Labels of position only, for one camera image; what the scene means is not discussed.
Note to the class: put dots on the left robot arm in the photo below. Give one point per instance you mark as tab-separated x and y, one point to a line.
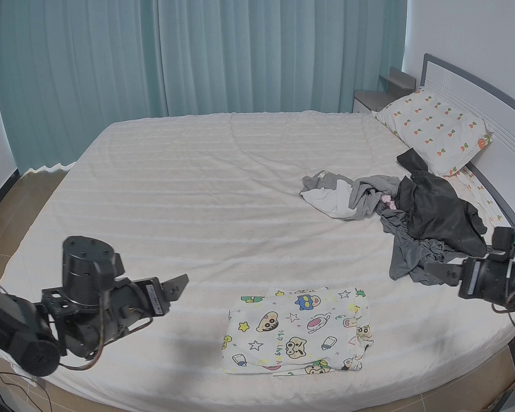
21	324

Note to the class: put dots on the pink garment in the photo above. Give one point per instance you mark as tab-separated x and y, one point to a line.
387	201

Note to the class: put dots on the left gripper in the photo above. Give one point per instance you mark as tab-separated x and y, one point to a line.
124	305

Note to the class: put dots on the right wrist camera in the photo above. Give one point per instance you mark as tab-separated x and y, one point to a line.
504	240

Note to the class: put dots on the grey labelled garment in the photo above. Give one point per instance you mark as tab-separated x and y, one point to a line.
322	180

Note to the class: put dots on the dark grey garment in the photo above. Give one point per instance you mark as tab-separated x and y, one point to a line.
405	251

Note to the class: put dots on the white printed pillow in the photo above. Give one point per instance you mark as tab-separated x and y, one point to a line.
437	129
483	195

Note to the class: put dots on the black garment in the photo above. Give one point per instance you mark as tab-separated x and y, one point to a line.
437	208

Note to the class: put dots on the grey and white bedside table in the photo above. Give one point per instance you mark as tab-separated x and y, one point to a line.
382	95

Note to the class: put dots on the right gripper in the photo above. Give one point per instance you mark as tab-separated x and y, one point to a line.
487	279

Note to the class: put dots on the white printed pyjama top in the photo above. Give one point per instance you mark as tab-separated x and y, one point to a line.
296	333

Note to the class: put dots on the bed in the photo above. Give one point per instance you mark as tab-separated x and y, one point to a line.
197	187

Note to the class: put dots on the grey knit garment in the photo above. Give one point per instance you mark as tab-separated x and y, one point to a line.
369	191

